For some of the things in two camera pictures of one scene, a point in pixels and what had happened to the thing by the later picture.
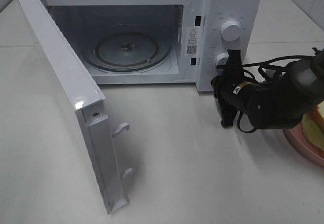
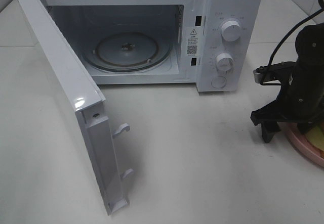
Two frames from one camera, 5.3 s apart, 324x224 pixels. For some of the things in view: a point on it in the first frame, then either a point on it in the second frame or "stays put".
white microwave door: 89,102 stays put
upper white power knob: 231,30 stays put
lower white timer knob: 221,59 stays put
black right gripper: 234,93 → 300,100
